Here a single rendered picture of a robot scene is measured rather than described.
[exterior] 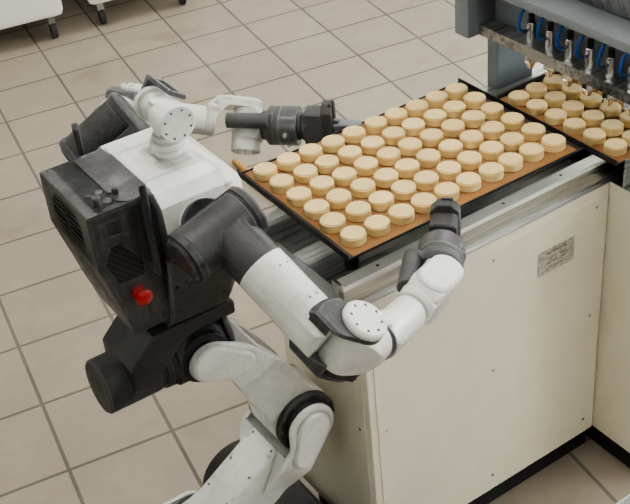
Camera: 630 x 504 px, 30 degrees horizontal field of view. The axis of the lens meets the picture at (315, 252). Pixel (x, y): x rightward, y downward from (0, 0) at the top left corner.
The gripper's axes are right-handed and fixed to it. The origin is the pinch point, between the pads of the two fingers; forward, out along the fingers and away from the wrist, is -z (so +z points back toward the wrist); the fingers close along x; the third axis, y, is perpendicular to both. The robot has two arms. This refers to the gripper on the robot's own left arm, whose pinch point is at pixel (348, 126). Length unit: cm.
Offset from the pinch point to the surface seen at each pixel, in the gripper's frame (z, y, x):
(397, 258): -15.1, -34.8, -9.7
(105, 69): 154, 219, -100
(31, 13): 194, 240, -83
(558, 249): -46, -6, -27
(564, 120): -47, 20, -9
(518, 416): -39, -13, -71
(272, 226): 13.3, -23.1, -11.3
